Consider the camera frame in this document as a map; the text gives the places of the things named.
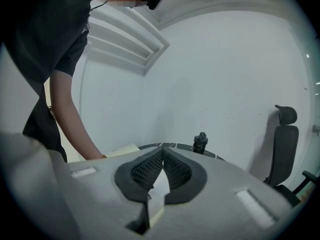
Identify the person's left forearm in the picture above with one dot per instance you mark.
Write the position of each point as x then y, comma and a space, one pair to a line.
70, 114

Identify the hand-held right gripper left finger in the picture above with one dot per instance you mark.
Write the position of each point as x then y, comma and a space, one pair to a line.
100, 184

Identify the small black camera device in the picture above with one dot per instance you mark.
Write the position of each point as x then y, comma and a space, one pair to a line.
200, 142

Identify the person's black shirt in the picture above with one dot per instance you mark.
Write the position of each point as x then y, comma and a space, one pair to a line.
42, 34

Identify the white linear ceiling vent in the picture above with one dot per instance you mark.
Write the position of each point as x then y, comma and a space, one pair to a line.
125, 41

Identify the black office chair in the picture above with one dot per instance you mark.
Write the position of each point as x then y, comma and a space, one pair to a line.
285, 154

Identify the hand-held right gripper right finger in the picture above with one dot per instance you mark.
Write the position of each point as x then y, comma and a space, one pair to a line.
225, 204

